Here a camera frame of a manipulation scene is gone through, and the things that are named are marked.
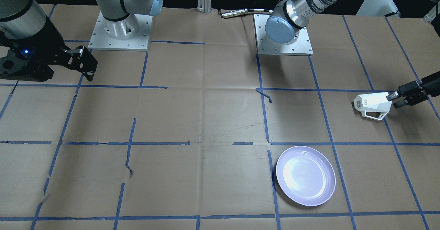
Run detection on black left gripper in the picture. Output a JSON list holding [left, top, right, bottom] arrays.
[[386, 71, 440, 109]]

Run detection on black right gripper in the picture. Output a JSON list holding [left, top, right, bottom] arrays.
[[0, 18, 98, 82]]

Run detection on white faceted mug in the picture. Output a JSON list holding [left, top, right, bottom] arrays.
[[353, 92, 392, 121]]

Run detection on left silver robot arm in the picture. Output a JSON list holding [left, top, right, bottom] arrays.
[[265, 0, 440, 108]]

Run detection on lilac plate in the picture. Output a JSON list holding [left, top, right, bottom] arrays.
[[275, 146, 336, 207]]

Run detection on brown paper table cover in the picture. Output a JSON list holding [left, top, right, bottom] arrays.
[[0, 9, 439, 230]]

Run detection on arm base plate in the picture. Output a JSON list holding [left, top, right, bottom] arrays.
[[254, 14, 314, 56], [88, 12, 154, 52]]

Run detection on black cable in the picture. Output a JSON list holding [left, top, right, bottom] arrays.
[[219, 9, 275, 19]]

